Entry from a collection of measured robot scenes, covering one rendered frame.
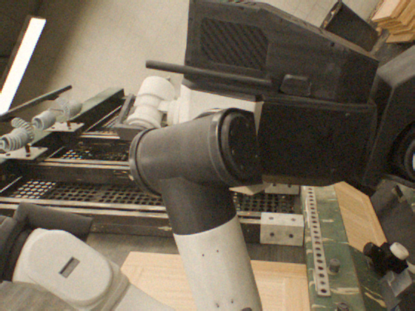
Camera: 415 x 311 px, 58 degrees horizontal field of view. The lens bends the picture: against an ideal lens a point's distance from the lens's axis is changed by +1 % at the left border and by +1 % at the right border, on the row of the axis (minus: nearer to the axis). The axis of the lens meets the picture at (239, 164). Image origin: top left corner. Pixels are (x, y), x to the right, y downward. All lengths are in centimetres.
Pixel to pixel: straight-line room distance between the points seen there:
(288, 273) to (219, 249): 55
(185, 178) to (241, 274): 15
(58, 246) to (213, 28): 36
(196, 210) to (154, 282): 56
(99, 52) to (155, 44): 89
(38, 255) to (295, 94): 40
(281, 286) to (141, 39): 554
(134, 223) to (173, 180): 72
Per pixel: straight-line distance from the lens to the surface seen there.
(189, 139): 44
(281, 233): 110
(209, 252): 48
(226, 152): 41
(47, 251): 51
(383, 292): 101
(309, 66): 57
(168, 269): 103
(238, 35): 56
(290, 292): 96
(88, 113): 216
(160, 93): 71
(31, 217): 57
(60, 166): 158
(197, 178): 44
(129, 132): 69
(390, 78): 67
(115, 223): 120
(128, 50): 628
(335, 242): 108
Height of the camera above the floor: 131
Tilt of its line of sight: 8 degrees down
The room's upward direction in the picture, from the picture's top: 59 degrees counter-clockwise
